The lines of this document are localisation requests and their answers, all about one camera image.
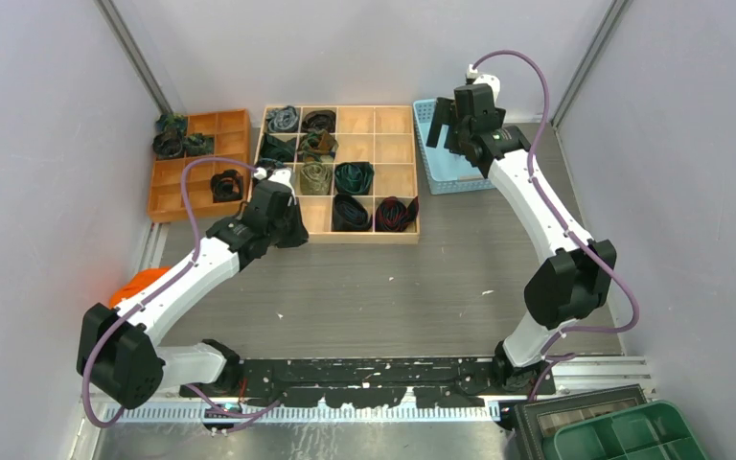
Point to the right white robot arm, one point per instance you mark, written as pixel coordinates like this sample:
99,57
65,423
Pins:
571,281

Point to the orange cloth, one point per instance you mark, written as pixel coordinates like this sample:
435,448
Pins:
137,283

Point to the black rolled tie orange tray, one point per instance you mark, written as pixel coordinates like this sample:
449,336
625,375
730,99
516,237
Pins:
227,186

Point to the dark green rolled tie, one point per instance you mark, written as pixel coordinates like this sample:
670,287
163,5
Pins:
354,178

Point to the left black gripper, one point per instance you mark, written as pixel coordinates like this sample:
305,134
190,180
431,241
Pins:
300,234

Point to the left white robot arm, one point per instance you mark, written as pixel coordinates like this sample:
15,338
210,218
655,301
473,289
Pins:
120,351

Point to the olive rolled tie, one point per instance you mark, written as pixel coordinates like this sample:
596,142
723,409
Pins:
315,179

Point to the green brown patterned rolled tie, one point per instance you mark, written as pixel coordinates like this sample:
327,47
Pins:
317,146

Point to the grey blue rolled tie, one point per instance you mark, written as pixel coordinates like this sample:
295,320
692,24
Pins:
284,119

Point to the light blue plastic basket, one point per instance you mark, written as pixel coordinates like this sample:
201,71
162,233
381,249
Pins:
446,172

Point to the red blue striped rolled tie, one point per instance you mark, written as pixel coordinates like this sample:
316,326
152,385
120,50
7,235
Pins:
394,216

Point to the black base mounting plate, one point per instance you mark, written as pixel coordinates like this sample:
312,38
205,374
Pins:
433,382

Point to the green plastic organizer box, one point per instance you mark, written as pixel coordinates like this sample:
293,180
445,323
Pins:
654,430

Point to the dark patterned rolled tie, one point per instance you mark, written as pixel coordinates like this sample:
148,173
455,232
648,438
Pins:
168,144

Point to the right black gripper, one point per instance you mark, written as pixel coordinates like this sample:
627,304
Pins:
444,115

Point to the light wooden grid tray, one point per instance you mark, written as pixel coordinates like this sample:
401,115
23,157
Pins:
380,134

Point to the dark teal rolled tie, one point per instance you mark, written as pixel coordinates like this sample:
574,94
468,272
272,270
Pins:
281,149

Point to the orange wooden grid tray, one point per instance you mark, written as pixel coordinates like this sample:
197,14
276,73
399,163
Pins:
180,184

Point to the teal rolled tie corner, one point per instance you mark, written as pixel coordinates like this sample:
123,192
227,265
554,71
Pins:
171,121

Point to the dark framed box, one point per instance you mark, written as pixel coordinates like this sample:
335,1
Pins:
529,424

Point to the aluminium rail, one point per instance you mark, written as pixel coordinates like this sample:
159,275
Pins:
578,375

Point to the dark brown rolled tie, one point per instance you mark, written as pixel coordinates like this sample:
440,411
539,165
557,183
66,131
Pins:
319,120

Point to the dark navy rolled tie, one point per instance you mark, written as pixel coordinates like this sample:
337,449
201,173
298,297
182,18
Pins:
349,215

